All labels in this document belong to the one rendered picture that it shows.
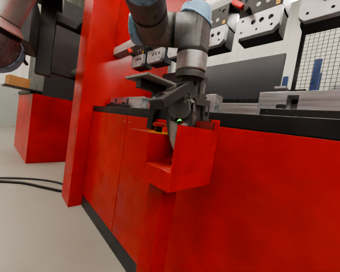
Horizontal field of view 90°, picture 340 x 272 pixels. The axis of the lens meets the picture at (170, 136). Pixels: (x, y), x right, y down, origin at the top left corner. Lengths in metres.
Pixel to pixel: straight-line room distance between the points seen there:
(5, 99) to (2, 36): 7.07
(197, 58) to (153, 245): 0.49
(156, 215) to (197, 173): 0.16
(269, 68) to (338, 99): 0.72
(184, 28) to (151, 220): 0.49
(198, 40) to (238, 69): 0.97
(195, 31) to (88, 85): 1.25
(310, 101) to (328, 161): 0.21
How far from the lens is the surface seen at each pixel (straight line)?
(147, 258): 0.59
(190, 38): 0.44
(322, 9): 0.73
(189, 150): 0.39
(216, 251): 0.67
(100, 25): 1.74
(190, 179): 0.43
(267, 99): 0.67
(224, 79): 1.42
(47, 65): 2.10
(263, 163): 0.53
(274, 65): 1.31
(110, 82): 1.67
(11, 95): 7.72
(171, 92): 0.38
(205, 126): 0.50
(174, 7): 1.18
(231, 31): 0.91
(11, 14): 0.67
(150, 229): 0.54
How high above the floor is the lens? 0.80
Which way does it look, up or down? 3 degrees down
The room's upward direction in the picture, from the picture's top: 9 degrees clockwise
